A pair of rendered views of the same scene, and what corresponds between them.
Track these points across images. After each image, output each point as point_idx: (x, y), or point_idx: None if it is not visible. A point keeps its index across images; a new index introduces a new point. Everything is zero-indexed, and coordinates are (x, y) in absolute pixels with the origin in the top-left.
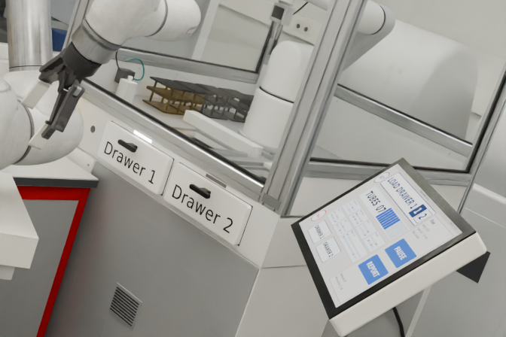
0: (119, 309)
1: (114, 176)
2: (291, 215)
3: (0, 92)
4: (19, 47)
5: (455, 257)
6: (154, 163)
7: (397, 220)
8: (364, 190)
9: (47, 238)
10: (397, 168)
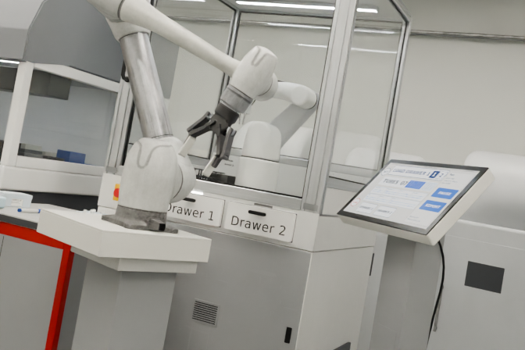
0: (201, 316)
1: (175, 225)
2: (321, 215)
3: (170, 146)
4: (154, 123)
5: (481, 185)
6: (211, 206)
7: (424, 183)
8: (379, 180)
9: None
10: (394, 164)
